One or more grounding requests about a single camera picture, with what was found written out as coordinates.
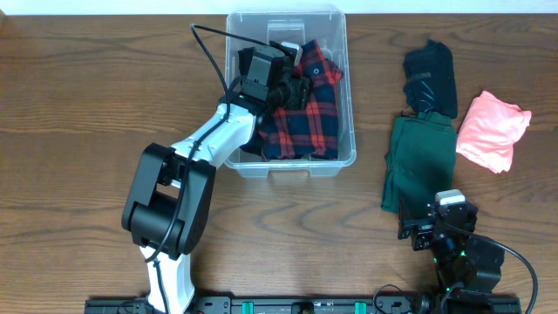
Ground red navy plaid shirt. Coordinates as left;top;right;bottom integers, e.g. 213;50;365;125
255;40;344;160

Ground dark green garment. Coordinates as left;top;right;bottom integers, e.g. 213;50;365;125
381;112;457;218

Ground black pants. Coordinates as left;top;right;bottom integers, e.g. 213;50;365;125
238;46;274;157

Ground salmon pink garment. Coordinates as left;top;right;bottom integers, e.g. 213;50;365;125
456;91;532;174

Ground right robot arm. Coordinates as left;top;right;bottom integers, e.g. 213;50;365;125
398;196;504;294

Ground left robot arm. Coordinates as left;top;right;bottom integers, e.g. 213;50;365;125
121;42;311;313

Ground clear plastic storage bin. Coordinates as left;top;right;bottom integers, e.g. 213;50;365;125
225;5;357;178

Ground black garment with teal print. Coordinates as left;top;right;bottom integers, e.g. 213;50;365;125
403;39;458;119

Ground black mounting rail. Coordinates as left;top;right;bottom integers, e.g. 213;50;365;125
85;295;523;314

